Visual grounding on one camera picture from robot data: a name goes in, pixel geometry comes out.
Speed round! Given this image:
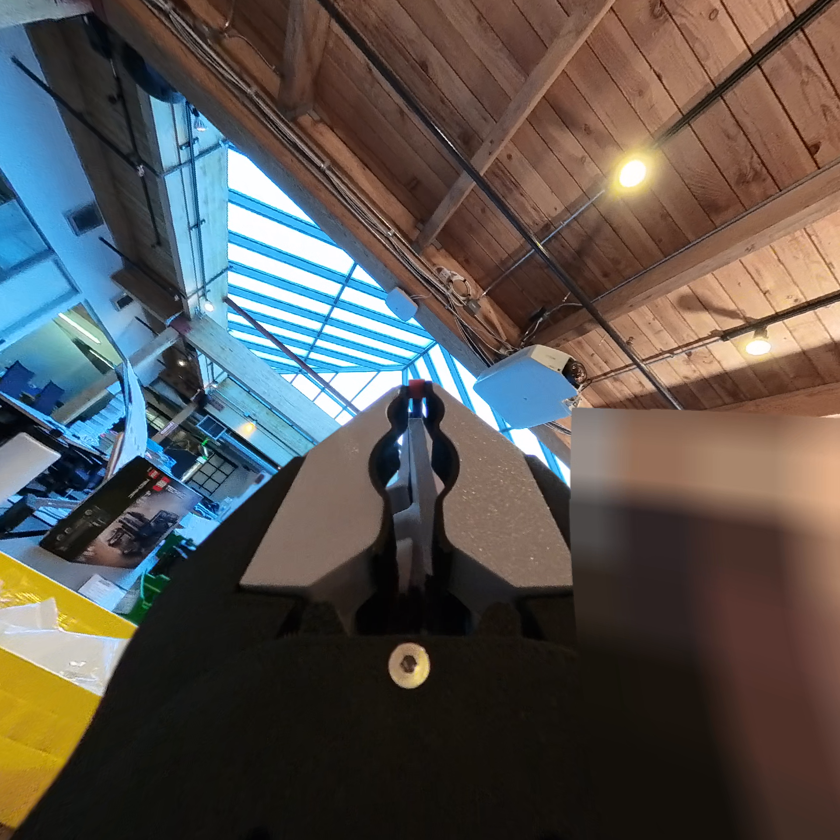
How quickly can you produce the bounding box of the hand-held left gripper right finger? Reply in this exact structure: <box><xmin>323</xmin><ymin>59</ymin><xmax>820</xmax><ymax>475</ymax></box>
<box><xmin>420</xmin><ymin>384</ymin><xmax>573</xmax><ymax>631</ymax></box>

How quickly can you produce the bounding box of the yellow plastic bin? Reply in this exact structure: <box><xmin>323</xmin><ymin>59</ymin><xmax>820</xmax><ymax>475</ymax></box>
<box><xmin>0</xmin><ymin>551</ymin><xmax>139</xmax><ymax>831</ymax></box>

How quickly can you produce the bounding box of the black toy set box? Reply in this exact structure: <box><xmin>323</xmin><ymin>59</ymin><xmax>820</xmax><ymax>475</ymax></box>
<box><xmin>39</xmin><ymin>456</ymin><xmax>203</xmax><ymax>568</ymax></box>

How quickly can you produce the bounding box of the ceiling junction box with cables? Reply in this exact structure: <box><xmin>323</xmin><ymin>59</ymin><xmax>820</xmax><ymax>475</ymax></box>
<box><xmin>436</xmin><ymin>264</ymin><xmax>484</xmax><ymax>314</ymax></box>

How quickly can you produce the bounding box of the clear plastic bag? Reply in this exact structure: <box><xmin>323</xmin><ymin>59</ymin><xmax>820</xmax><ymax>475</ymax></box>
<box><xmin>0</xmin><ymin>594</ymin><xmax>129</xmax><ymax>697</ymax></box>

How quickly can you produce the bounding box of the long black ceiling pipe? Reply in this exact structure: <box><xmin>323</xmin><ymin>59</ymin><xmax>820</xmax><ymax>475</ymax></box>
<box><xmin>318</xmin><ymin>0</ymin><xmax>683</xmax><ymax>411</ymax></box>

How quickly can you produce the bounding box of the black lighting track rail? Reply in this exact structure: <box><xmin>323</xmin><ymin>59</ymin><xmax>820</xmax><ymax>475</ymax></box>
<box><xmin>653</xmin><ymin>0</ymin><xmax>840</xmax><ymax>148</ymax></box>
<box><xmin>722</xmin><ymin>294</ymin><xmax>840</xmax><ymax>342</ymax></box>

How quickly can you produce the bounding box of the green plastic bin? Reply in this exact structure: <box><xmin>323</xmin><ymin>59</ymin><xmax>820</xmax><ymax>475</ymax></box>
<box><xmin>118</xmin><ymin>532</ymin><xmax>198</xmax><ymax>624</ymax></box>

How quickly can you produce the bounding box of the white flat panel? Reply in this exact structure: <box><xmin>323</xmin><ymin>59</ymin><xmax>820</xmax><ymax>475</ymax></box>
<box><xmin>0</xmin><ymin>432</ymin><xmax>62</xmax><ymax>506</ymax></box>

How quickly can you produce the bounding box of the bright ceiling spotlight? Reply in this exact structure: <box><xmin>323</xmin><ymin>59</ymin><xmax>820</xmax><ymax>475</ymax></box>
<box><xmin>613</xmin><ymin>154</ymin><xmax>654</xmax><ymax>194</ymax></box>

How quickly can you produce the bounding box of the white bent sheet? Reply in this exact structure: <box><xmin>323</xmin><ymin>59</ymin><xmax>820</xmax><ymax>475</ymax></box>
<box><xmin>105</xmin><ymin>364</ymin><xmax>148</xmax><ymax>480</ymax></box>

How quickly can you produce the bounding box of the white security camera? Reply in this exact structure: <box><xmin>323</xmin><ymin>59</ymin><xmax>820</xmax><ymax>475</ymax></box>
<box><xmin>472</xmin><ymin>344</ymin><xmax>588</xmax><ymax>431</ymax></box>

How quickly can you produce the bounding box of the black round ceiling fixture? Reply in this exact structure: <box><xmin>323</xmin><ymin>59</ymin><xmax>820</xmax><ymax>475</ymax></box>
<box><xmin>121</xmin><ymin>45</ymin><xmax>182</xmax><ymax>104</ymax></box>

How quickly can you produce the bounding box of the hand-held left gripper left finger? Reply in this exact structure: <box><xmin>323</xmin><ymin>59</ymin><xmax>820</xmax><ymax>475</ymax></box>
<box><xmin>239</xmin><ymin>386</ymin><xmax>411</xmax><ymax>631</ymax></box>

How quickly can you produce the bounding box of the glass skylight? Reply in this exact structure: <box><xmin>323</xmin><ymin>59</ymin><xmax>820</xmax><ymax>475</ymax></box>
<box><xmin>226</xmin><ymin>147</ymin><xmax>572</xmax><ymax>487</ymax></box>

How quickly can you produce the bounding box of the red diagonal rod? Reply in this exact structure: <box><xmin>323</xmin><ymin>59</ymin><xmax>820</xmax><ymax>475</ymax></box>
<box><xmin>224</xmin><ymin>297</ymin><xmax>361</xmax><ymax>416</ymax></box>

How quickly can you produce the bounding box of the grey wall vent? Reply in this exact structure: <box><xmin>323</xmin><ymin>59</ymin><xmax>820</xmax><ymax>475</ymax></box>
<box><xmin>63</xmin><ymin>202</ymin><xmax>105</xmax><ymax>237</ymax></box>

